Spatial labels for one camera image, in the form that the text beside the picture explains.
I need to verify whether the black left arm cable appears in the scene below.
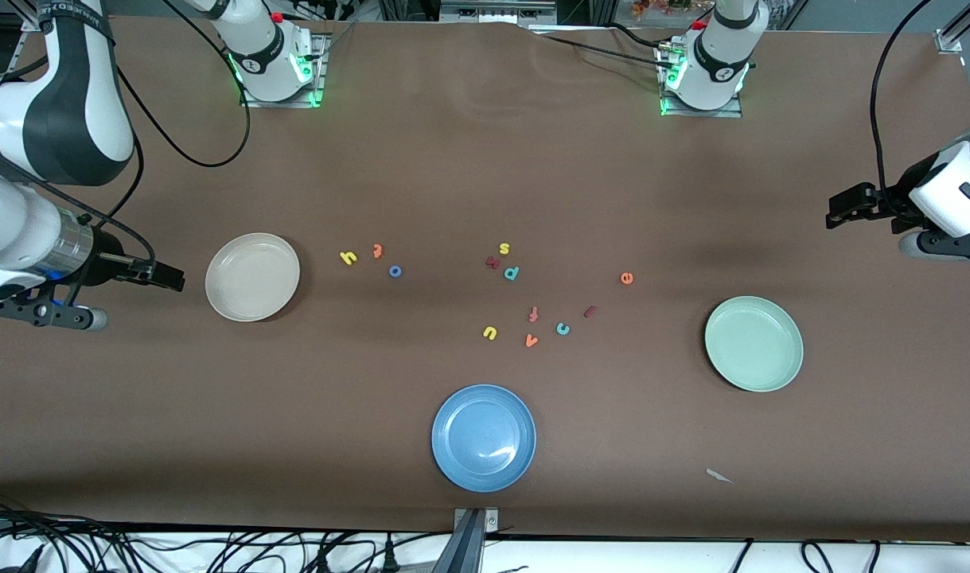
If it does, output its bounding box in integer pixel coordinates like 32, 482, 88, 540
870, 0, 935, 228

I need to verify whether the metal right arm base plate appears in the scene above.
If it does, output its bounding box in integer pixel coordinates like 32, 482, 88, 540
238, 32, 328, 109

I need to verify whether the blue plate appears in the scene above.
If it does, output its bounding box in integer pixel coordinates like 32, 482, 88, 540
431, 384, 537, 493

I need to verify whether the black table cable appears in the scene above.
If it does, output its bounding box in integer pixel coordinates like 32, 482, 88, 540
608, 22, 664, 47
532, 33, 676, 72

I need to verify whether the grey electronics box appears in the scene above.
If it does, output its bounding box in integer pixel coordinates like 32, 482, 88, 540
439, 0, 557, 25

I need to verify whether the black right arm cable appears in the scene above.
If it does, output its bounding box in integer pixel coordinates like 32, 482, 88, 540
0, 0, 252, 267

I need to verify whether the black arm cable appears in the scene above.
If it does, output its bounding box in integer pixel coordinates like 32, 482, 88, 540
870, 0, 935, 228
0, 0, 252, 267

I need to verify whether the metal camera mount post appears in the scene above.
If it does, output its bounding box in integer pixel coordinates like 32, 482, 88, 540
450, 507, 500, 573

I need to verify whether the brown table cover sheet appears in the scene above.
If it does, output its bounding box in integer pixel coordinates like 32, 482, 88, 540
0, 14, 970, 542

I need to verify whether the green plate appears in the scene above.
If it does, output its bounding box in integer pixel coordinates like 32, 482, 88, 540
704, 295, 804, 393

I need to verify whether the beige brown plate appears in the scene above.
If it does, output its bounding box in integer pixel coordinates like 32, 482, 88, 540
205, 232, 301, 323

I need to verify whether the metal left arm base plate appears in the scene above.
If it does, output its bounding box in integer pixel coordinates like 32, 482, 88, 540
658, 44, 744, 119

